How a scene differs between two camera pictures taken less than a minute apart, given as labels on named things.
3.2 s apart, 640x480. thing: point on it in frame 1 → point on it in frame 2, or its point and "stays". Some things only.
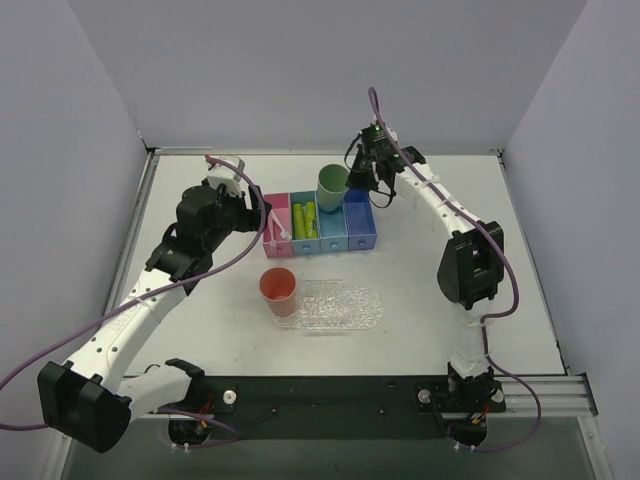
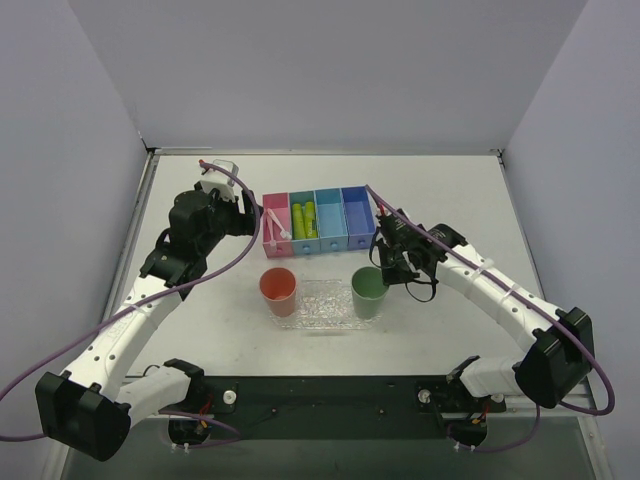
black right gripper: (364, 173) → (396, 260)
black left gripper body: (256, 208) stays
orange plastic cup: (277, 286) stays
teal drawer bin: (305, 246) stays
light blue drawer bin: (333, 229) stays
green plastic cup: (331, 187) → (369, 292)
